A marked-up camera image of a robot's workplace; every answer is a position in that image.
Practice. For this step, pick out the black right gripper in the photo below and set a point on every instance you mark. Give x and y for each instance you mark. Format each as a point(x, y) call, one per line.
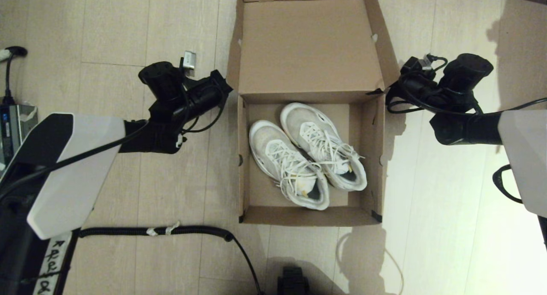
point(468, 72)

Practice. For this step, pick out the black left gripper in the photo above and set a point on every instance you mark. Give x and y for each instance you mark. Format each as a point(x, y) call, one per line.
point(164, 79)

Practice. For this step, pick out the brown cardboard shoe box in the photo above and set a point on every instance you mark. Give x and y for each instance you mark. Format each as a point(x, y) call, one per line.
point(307, 47)

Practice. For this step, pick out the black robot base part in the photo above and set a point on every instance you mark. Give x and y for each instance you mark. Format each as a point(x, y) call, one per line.
point(292, 282)

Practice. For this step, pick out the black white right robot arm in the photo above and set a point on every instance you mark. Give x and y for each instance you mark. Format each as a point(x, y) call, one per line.
point(525, 149)

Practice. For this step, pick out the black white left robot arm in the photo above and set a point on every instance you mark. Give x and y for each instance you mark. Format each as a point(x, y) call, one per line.
point(72, 192)

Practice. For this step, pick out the white lace-up sneaker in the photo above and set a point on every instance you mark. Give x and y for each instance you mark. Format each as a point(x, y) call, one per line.
point(267, 141)
point(299, 119)

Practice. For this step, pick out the long white tape strip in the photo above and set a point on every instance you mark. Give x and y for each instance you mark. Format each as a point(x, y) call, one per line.
point(170, 230)

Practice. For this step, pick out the short white tape strip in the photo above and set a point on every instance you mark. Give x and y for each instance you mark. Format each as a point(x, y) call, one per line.
point(152, 232)

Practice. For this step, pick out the grey metal power supply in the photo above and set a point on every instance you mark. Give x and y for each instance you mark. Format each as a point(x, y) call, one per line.
point(13, 128)

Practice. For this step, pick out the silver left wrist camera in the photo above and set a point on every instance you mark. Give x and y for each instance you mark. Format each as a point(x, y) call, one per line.
point(189, 60)

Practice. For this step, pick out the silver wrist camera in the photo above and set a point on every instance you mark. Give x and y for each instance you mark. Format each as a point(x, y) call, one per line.
point(189, 60)
point(412, 68)

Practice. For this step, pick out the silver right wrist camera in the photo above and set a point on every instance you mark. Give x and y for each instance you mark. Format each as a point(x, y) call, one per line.
point(412, 68)

